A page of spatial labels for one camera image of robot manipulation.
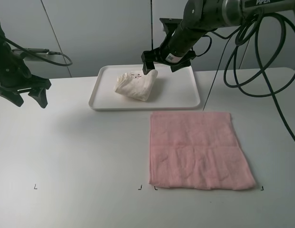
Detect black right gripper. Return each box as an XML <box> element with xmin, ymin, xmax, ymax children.
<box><xmin>141</xmin><ymin>36</ymin><xmax>196</xmax><ymax>74</ymax></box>

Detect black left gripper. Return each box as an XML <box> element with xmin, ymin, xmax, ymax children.
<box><xmin>0</xmin><ymin>61</ymin><xmax>51</xmax><ymax>108</ymax></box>

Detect white textured towel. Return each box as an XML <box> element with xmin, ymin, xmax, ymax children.
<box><xmin>114</xmin><ymin>70</ymin><xmax>158</xmax><ymax>102</ymax></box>

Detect pink textured towel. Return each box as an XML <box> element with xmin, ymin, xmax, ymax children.
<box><xmin>149</xmin><ymin>112</ymin><xmax>256</xmax><ymax>190</ymax></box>

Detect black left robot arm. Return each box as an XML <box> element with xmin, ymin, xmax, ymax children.
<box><xmin>0</xmin><ymin>24</ymin><xmax>51</xmax><ymax>108</ymax></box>

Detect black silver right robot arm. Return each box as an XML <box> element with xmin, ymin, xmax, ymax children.
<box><xmin>141</xmin><ymin>0</ymin><xmax>295</xmax><ymax>75</ymax></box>

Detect white rectangular plastic tray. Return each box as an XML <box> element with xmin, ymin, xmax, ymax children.
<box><xmin>88</xmin><ymin>64</ymin><xmax>200</xmax><ymax>111</ymax></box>

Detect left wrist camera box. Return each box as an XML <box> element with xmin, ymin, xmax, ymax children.
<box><xmin>11</xmin><ymin>48</ymin><xmax>50</xmax><ymax>61</ymax></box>

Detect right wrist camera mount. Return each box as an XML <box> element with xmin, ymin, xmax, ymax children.
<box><xmin>159</xmin><ymin>18</ymin><xmax>182</xmax><ymax>36</ymax></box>

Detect left black camera cable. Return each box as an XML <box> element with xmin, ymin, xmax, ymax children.
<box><xmin>0</xmin><ymin>30</ymin><xmax>73</xmax><ymax>67</ymax></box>

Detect right black cable bundle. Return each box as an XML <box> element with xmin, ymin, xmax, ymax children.
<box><xmin>202</xmin><ymin>9</ymin><xmax>295</xmax><ymax>149</ymax></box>

